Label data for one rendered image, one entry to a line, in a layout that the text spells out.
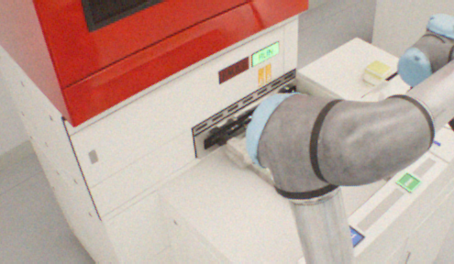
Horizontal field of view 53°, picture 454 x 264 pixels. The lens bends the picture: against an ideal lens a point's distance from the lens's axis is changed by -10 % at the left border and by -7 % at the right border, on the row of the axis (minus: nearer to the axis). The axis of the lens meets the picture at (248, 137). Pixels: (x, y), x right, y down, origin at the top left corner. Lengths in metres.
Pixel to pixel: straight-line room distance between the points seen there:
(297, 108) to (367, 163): 0.13
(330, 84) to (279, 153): 0.99
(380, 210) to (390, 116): 0.69
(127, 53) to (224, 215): 0.57
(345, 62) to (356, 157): 1.18
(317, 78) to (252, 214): 0.53
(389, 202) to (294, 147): 0.70
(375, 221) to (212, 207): 0.49
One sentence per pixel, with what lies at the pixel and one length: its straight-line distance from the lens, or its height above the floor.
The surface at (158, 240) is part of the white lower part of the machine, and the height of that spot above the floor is 0.59.
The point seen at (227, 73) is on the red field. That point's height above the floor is 1.10.
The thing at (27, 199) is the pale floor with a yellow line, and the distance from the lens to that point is 2.84.
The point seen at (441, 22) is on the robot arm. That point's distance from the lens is 1.05.
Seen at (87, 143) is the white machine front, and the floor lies 1.12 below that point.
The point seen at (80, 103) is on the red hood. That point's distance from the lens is 1.13.
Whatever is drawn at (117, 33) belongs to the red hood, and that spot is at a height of 1.41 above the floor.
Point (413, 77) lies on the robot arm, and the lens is 0.97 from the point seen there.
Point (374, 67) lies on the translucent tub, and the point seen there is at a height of 1.03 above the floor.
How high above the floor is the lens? 1.93
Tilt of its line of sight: 43 degrees down
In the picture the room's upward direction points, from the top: 2 degrees counter-clockwise
